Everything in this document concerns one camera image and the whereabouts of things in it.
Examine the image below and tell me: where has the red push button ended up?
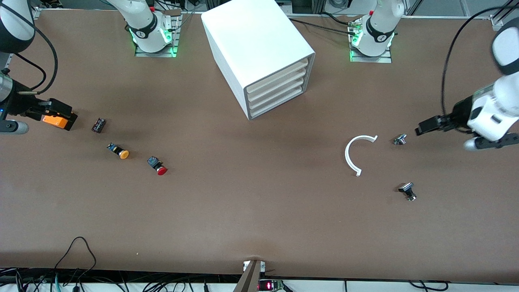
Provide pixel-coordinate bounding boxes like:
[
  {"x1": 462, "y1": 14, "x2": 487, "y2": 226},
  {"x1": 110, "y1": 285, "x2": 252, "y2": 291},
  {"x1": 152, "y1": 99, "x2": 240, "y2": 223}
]
[{"x1": 147, "y1": 156, "x2": 168, "y2": 176}]

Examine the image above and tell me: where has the orange box with black base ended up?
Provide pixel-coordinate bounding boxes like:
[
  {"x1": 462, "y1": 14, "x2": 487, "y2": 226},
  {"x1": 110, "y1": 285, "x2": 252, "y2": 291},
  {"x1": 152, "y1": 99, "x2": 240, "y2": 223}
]
[{"x1": 42, "y1": 112, "x2": 78, "y2": 131}]

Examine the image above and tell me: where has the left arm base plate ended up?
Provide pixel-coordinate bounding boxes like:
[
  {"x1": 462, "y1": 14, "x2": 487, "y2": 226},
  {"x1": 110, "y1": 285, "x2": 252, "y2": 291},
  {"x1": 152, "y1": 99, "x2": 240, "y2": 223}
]
[{"x1": 350, "y1": 16, "x2": 393, "y2": 63}]

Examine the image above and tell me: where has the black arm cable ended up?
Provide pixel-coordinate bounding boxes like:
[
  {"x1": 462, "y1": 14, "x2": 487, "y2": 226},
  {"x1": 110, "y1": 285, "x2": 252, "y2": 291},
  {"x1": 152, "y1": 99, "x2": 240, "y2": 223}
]
[
  {"x1": 441, "y1": 3, "x2": 519, "y2": 119},
  {"x1": 6, "y1": 8, "x2": 58, "y2": 94}
]

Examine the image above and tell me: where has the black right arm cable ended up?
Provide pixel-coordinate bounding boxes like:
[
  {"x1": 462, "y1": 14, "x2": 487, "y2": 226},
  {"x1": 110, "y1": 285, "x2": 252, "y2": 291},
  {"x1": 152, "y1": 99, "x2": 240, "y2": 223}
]
[{"x1": 6, "y1": 8, "x2": 58, "y2": 94}]

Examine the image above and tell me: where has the white curved plastic arc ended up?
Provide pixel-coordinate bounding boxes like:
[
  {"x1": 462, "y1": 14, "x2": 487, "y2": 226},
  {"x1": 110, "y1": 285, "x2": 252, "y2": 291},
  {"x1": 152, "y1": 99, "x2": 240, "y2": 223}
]
[{"x1": 345, "y1": 135, "x2": 378, "y2": 177}]

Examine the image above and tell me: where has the thin black looped cable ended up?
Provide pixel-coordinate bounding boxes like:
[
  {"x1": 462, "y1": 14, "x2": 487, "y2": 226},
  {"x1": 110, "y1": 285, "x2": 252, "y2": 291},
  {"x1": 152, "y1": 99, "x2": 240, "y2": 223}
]
[{"x1": 54, "y1": 236, "x2": 97, "y2": 281}]

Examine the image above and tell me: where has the tangle of black cables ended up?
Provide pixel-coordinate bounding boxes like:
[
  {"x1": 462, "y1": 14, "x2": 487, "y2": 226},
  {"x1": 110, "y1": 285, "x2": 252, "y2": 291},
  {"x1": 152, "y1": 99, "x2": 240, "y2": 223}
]
[{"x1": 0, "y1": 267, "x2": 229, "y2": 292}]

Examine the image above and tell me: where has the orange push button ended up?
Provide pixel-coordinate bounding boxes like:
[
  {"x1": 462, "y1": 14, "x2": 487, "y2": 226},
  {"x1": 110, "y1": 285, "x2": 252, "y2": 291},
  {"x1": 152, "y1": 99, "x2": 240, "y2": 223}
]
[{"x1": 107, "y1": 143, "x2": 130, "y2": 159}]

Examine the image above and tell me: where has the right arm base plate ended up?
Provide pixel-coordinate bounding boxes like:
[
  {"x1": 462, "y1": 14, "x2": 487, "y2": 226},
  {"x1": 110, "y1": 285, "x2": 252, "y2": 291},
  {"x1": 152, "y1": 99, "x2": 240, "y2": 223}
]
[{"x1": 135, "y1": 10, "x2": 181, "y2": 58}]

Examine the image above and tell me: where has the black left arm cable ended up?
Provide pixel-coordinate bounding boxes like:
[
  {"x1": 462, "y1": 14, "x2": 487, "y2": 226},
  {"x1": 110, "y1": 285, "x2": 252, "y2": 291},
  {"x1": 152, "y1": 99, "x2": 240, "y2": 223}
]
[{"x1": 441, "y1": 3, "x2": 519, "y2": 119}]

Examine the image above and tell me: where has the device with red display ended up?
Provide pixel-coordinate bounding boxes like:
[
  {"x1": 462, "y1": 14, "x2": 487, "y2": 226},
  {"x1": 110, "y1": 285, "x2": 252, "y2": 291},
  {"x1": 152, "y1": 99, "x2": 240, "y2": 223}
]
[{"x1": 258, "y1": 279, "x2": 285, "y2": 292}]

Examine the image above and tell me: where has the black cable on table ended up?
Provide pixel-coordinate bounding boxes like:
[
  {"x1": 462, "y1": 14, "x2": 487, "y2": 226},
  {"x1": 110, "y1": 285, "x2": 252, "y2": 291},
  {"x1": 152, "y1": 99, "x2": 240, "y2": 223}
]
[{"x1": 289, "y1": 12, "x2": 358, "y2": 36}]

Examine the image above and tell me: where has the black and silver switch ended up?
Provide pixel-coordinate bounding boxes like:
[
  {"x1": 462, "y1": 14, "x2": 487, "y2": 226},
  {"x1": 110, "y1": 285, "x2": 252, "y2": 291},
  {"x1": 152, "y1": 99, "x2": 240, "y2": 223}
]
[{"x1": 398, "y1": 182, "x2": 417, "y2": 202}]

